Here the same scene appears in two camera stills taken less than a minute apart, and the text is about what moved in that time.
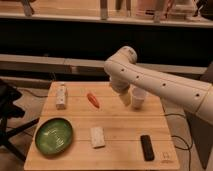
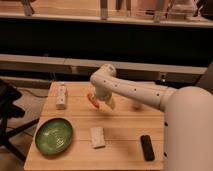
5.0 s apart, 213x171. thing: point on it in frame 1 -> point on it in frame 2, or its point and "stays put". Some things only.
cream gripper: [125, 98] -> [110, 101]
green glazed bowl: [54, 136] stays put
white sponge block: [97, 137] stays put
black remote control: [147, 147] stays put
